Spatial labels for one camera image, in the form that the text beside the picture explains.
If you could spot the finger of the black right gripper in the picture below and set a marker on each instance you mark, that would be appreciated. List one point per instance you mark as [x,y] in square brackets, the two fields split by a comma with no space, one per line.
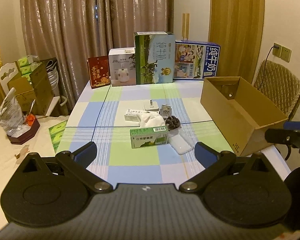
[283,136]
[292,125]

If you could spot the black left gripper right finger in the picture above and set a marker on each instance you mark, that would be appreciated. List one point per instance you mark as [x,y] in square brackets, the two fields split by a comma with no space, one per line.
[216,164]

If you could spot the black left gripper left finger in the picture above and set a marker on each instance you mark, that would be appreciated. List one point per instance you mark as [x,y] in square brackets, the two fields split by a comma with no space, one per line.
[76,163]

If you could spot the clear plastic case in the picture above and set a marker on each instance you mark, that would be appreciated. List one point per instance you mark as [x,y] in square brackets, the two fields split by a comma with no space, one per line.
[180,141]

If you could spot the green medicine box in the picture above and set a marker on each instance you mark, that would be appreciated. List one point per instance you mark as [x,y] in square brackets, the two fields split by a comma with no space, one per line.
[150,136]

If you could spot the green tissue pack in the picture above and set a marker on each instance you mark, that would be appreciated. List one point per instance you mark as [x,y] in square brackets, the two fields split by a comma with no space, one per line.
[56,133]

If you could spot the quilted beige chair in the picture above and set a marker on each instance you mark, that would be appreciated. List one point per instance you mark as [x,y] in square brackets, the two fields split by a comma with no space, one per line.
[280,85]

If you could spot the open cardboard box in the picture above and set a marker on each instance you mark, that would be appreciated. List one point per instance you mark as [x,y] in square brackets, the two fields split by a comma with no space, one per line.
[241,112]

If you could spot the dark wooden tray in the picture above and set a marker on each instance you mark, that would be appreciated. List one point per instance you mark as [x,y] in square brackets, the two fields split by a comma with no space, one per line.
[27,135]

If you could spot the dark velvet scrunchie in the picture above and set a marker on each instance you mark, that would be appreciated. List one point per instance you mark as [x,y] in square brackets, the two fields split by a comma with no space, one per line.
[172,123]

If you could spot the white ointment box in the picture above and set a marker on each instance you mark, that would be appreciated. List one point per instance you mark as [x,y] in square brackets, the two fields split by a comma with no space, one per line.
[134,115]

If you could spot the checkered tablecloth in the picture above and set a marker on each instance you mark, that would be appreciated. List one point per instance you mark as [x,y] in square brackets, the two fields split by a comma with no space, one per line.
[99,116]

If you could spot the silver snack packet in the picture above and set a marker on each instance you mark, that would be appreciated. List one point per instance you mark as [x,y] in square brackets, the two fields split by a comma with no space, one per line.
[165,111]

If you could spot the white knitted cloth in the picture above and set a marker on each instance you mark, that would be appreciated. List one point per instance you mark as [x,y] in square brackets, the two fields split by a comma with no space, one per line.
[150,119]

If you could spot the silver foil bag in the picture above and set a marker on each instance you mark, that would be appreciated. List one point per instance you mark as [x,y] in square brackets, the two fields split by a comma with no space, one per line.
[11,115]

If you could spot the brown cardboard storage box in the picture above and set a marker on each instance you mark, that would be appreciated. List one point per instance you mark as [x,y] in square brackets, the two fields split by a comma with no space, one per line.
[39,90]

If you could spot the white power adapter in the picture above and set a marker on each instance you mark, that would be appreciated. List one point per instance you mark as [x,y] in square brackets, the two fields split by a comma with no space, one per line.
[151,106]

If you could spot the red gift box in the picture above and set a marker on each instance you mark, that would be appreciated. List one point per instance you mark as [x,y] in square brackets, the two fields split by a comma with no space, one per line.
[99,73]

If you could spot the blue milk carton box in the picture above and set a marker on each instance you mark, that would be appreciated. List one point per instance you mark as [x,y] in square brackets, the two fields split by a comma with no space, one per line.
[195,60]

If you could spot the white humidifier box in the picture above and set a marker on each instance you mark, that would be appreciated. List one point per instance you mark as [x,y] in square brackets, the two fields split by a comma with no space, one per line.
[122,66]

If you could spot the stacked green tissue packs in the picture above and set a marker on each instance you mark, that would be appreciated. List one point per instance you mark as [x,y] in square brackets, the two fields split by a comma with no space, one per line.
[27,65]

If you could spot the white carved chair back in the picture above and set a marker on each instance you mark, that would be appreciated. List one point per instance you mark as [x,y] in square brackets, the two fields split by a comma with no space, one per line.
[8,72]

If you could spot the wooden door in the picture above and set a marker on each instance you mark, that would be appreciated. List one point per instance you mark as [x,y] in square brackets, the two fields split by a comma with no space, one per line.
[237,26]

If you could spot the green milk carton box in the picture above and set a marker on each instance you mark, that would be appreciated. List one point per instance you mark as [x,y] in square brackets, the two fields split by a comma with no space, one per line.
[154,57]

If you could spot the brown curtain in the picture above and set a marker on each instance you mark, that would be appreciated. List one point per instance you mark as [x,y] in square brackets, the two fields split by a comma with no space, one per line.
[72,31]

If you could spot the wall power socket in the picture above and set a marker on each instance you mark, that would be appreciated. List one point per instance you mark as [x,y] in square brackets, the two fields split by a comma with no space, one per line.
[277,50]

